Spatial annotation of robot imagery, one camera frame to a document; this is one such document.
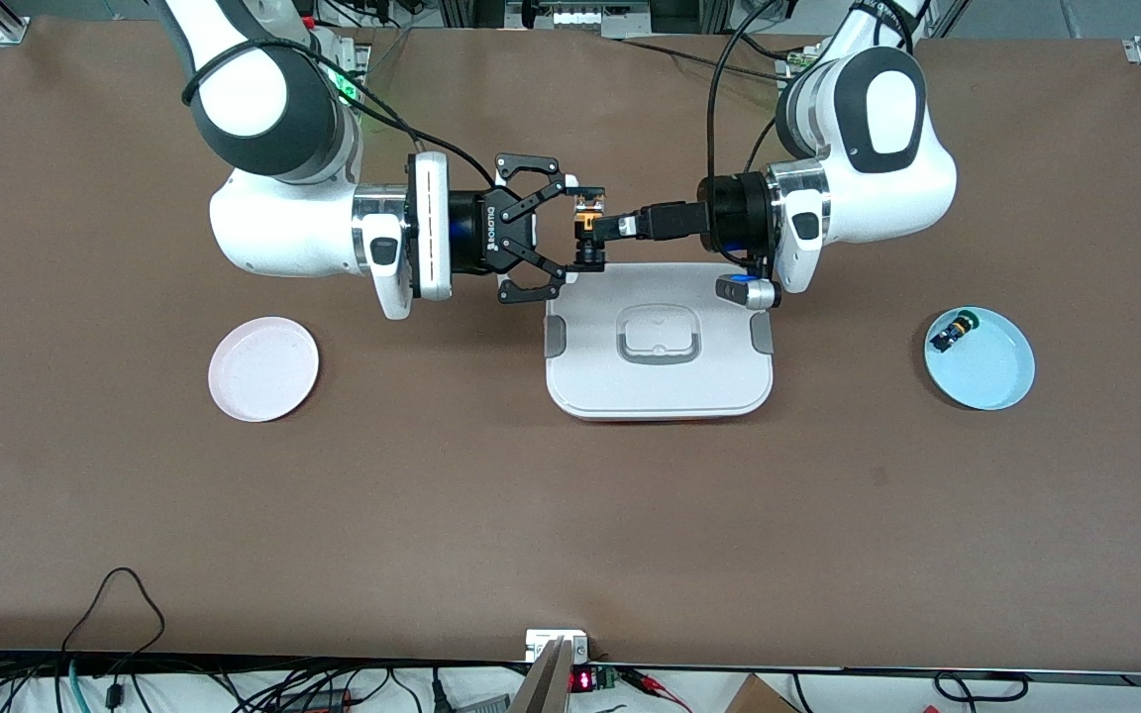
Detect orange and black switch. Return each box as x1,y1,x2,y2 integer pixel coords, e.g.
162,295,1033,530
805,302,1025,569
570,188,610,271

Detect white lidded box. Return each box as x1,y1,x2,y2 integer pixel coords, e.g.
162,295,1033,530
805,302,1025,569
543,261,776,424

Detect white power strip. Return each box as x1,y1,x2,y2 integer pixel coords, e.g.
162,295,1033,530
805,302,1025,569
506,0,653,41

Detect pale pink round plate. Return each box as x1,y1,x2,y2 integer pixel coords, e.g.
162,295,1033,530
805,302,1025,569
207,316,321,424

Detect light blue round plate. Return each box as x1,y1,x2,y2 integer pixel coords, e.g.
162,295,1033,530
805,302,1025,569
923,306,1036,412

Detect small white device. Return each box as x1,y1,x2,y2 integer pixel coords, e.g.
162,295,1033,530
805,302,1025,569
525,629,590,664

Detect grey metal bar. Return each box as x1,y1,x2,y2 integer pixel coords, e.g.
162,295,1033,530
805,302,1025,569
509,637,576,713

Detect red clip leads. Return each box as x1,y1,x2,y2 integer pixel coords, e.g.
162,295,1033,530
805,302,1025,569
620,668,692,713

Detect brown cardboard piece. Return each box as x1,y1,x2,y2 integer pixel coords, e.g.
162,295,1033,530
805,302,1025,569
722,673,801,713

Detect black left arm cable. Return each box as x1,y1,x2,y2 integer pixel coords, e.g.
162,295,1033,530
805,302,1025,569
707,0,918,184

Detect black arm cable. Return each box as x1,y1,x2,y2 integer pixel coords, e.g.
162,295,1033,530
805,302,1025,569
707,0,918,184
181,38,497,194

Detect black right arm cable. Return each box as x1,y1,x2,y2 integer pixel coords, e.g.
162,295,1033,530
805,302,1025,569
181,38,497,194

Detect black cable on table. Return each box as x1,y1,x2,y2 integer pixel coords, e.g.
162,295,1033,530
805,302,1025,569
620,38,789,80

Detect black looped cable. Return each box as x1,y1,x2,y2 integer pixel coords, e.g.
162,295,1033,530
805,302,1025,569
60,566,167,684

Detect black coiled cable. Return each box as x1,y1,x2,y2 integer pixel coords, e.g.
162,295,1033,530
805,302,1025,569
932,670,1030,704

